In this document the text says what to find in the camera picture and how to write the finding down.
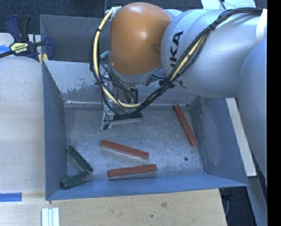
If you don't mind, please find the red-brown flat block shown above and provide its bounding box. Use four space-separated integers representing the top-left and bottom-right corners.
100 139 150 161
107 164 158 181
173 104 198 147

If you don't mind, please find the black cylinder on white bracket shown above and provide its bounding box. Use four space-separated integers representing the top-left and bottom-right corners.
99 107 114 130

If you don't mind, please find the dark green flat block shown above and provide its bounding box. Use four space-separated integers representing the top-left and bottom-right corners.
59 171 92 190
65 145 94 174

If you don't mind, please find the grey metal bin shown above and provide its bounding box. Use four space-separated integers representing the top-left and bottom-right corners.
39 14 250 201

